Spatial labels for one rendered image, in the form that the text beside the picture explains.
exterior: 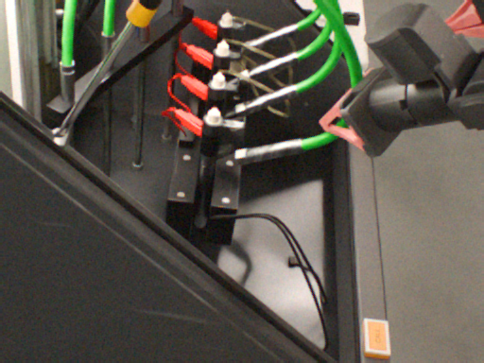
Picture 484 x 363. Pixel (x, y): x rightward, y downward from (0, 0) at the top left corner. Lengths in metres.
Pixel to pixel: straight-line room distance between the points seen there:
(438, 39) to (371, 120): 0.14
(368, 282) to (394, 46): 0.44
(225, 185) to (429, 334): 1.28
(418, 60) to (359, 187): 0.49
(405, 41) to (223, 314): 0.32
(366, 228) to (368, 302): 0.13
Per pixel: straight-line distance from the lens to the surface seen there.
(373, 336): 1.08
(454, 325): 2.41
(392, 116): 0.87
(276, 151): 1.02
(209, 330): 0.86
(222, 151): 1.14
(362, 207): 1.24
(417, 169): 2.81
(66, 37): 1.06
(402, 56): 0.80
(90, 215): 0.75
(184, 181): 1.18
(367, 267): 1.16
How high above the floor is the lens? 1.81
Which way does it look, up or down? 41 degrees down
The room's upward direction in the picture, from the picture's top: 6 degrees clockwise
